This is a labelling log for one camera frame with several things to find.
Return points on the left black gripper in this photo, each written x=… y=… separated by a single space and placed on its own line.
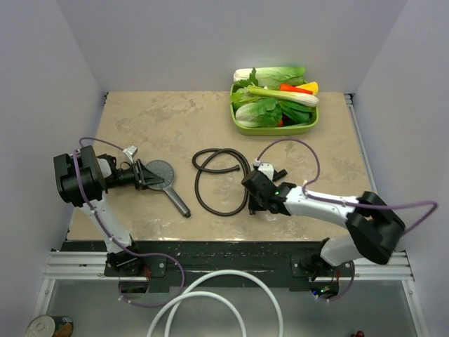
x=149 y=177

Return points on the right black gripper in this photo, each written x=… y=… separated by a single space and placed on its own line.
x=252 y=206

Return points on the grey shower head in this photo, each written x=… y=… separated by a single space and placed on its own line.
x=165 y=171

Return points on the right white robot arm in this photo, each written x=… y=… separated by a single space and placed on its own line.
x=373 y=231

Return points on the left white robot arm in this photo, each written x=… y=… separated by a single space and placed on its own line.
x=83 y=180

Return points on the black T-shaped fitting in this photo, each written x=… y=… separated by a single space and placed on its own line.
x=279 y=175

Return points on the green vegetable tray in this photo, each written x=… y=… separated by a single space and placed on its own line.
x=240 y=96

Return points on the napa cabbage in front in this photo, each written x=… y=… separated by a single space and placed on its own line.
x=264 y=113

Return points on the napa cabbage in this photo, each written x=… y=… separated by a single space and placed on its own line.
x=270 y=77
x=264 y=113

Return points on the dark green leafy vegetable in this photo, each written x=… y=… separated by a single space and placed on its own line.
x=296 y=112

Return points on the green celery stalk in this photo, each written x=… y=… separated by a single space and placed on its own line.
x=301 y=98

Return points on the orange carrot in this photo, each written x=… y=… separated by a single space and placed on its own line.
x=289 y=88

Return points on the napa cabbage at back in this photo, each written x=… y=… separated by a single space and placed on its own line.
x=270 y=77

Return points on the yellow pepper piece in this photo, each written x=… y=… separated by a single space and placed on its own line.
x=311 y=86

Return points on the tin can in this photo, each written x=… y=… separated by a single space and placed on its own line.
x=50 y=326

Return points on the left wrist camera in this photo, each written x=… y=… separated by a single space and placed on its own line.
x=130 y=153

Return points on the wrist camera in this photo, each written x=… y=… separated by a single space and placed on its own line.
x=264 y=167
x=130 y=153

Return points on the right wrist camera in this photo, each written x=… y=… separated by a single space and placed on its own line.
x=264 y=167

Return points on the black mounting base plate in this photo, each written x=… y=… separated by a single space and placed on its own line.
x=165 y=264

